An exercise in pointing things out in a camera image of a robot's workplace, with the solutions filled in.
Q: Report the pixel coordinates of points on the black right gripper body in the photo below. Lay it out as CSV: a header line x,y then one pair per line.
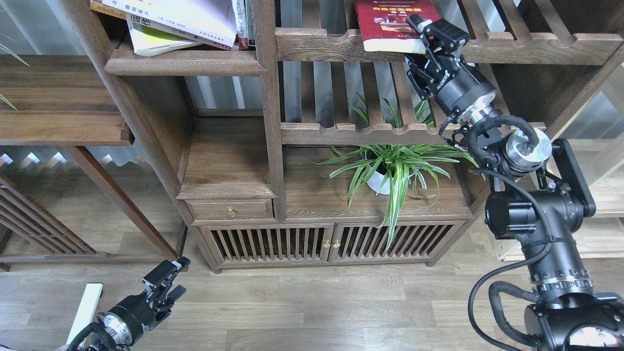
x,y
460,90

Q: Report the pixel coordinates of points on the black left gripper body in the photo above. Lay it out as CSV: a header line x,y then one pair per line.
x,y
136,315

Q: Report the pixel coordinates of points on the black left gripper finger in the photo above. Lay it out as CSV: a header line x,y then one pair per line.
x,y
159,280

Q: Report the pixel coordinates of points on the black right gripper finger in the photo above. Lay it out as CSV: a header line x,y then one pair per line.
x,y
440,36

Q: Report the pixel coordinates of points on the red paperback book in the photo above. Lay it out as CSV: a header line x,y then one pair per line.
x,y
384,28

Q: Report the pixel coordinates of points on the white purple paperback book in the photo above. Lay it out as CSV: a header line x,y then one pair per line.
x,y
210,19

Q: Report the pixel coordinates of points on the yellow green paperback book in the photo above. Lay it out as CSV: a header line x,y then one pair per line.
x,y
148,42

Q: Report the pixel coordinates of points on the maroon book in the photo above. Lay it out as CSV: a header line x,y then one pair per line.
x,y
97,5

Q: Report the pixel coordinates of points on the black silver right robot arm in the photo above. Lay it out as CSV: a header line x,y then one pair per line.
x,y
538,197

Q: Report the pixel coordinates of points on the light wooden shelf rack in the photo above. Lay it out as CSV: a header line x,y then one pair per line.
x,y
596,138

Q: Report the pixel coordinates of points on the white metal stand leg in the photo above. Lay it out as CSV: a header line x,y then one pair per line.
x,y
86,309

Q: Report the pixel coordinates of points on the brass drawer knob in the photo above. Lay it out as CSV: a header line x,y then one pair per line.
x,y
231,212

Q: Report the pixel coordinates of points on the green spider plant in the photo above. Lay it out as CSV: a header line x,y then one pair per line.
x,y
421,158

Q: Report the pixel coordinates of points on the dark wooden bookshelf cabinet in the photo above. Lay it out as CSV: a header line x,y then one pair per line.
x,y
248,129

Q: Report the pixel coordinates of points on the dark green upright book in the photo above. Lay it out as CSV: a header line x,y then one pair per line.
x,y
250,24

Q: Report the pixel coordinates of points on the white red upright book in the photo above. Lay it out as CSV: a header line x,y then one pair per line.
x,y
240,12

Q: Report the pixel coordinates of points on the dark wooden side table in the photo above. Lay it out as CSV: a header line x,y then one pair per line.
x,y
61,101

